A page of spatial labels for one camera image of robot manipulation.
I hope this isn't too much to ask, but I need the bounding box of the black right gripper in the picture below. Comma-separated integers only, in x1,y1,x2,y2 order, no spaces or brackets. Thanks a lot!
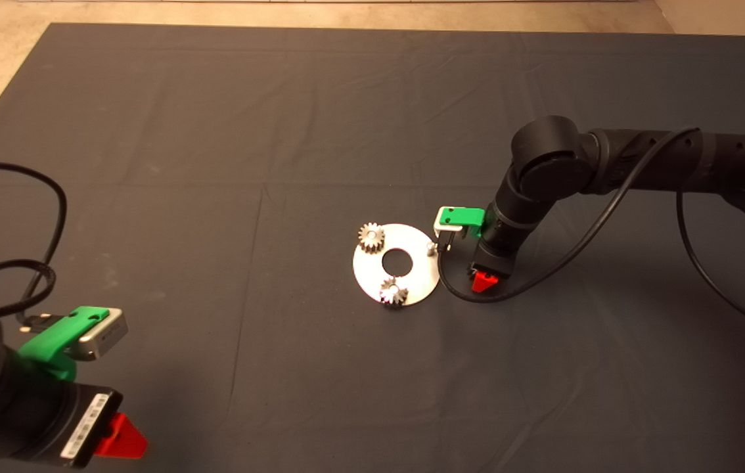
468,238,517,294

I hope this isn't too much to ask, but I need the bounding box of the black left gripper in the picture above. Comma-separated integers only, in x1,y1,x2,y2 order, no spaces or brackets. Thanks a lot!
21,383,149,469

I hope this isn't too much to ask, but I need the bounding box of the small steel planetary gear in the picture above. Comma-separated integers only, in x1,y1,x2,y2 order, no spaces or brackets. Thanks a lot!
357,222,385,254
379,276,411,308

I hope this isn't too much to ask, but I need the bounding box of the round metal carrier plate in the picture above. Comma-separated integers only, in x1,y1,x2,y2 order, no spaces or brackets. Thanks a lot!
352,223,442,307

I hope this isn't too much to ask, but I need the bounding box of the dark grey table cloth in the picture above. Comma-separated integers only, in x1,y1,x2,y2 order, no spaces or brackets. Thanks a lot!
0,23,745,473

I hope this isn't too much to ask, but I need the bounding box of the green right camera mount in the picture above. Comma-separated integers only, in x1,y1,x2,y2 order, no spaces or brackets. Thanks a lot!
438,206,487,238

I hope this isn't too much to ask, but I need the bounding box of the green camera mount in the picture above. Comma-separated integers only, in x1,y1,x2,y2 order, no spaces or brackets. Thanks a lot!
438,206,487,238
17,305,110,383

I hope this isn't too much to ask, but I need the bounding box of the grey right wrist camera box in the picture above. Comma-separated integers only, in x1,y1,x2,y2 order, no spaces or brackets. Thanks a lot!
433,215,466,252

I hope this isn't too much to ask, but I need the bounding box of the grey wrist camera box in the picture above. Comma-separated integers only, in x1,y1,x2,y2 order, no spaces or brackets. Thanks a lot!
76,308,129,363
433,215,466,252

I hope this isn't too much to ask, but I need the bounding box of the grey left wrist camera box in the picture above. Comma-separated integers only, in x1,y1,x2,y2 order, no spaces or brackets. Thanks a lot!
76,308,129,363

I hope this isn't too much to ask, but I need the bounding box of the green left camera mount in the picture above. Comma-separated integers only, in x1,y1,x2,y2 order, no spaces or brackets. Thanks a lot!
17,305,110,383

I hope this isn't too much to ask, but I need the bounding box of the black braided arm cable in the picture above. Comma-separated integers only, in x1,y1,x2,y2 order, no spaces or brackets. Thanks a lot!
0,259,57,316

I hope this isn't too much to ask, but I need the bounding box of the thin black left camera cable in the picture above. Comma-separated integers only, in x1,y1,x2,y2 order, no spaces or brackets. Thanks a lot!
0,162,68,316

